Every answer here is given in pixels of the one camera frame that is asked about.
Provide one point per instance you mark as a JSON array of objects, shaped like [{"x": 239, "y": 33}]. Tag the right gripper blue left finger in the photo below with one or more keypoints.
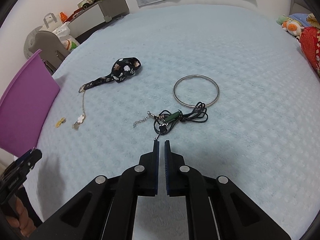
[{"x": 155, "y": 166}]

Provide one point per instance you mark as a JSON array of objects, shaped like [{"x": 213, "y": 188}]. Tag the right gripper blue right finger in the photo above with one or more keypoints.
[{"x": 168, "y": 165}]

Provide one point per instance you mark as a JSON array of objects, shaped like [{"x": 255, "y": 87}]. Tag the large silver bangle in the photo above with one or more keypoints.
[{"x": 196, "y": 76}]

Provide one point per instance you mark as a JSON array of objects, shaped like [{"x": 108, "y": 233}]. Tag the yellow flower earrings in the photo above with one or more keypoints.
[{"x": 60, "y": 122}]

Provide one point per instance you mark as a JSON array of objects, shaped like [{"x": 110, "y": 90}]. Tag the black floral strap keychain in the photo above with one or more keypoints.
[{"x": 121, "y": 69}]

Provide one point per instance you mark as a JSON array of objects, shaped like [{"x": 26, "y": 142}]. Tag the left hand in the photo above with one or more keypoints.
[{"x": 23, "y": 223}]

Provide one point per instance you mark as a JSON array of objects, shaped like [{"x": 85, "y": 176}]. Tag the purple plastic tub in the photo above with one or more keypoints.
[{"x": 25, "y": 105}]

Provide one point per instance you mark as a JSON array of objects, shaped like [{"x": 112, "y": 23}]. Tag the light blue bed cover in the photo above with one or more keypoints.
[{"x": 262, "y": 133}]

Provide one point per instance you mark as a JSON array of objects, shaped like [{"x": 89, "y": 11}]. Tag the grey chair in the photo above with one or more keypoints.
[{"x": 52, "y": 51}]

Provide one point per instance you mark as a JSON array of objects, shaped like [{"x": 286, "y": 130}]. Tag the grey white floating desk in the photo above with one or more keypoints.
[{"x": 101, "y": 12}]

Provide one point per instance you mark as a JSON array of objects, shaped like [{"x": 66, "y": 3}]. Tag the white plastic bag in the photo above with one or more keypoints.
[{"x": 64, "y": 34}]

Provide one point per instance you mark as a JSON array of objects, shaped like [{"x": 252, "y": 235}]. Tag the white tote bag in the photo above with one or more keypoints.
[{"x": 51, "y": 22}]

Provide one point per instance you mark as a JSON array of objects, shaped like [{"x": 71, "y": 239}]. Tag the toy car on desk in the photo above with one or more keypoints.
[{"x": 88, "y": 3}]

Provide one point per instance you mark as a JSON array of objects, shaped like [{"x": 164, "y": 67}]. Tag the small plush toy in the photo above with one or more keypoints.
[{"x": 291, "y": 26}]

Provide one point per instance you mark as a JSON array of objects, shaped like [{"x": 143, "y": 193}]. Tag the red patterned quilt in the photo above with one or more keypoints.
[{"x": 309, "y": 42}]

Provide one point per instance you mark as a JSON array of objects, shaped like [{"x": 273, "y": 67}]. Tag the grey headboard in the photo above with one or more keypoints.
[{"x": 299, "y": 6}]

